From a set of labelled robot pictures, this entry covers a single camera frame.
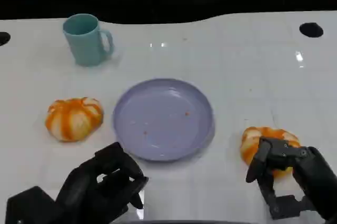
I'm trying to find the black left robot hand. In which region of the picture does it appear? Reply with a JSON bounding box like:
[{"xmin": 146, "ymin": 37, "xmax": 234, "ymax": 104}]
[{"xmin": 56, "ymin": 141, "xmax": 150, "ymax": 224}]

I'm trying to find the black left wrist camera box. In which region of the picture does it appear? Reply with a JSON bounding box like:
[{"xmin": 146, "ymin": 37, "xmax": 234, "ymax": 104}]
[{"xmin": 5, "ymin": 186, "xmax": 64, "ymax": 224}]

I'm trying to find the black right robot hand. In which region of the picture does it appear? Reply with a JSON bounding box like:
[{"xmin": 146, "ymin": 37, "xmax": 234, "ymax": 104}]
[{"xmin": 245, "ymin": 136, "xmax": 337, "ymax": 221}]

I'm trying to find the lilac plate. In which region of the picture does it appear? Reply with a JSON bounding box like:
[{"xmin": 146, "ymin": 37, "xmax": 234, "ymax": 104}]
[{"xmin": 113, "ymin": 77, "xmax": 215, "ymax": 163}]

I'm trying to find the pale green mug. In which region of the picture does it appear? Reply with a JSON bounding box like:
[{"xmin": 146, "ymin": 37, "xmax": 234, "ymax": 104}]
[{"xmin": 62, "ymin": 14, "xmax": 115, "ymax": 67}]

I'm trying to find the orange white toy bread roll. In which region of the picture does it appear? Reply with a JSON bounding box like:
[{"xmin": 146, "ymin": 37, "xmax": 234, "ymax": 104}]
[
  {"xmin": 240, "ymin": 126, "xmax": 301, "ymax": 179},
  {"xmin": 45, "ymin": 96, "xmax": 104, "ymax": 142}
]

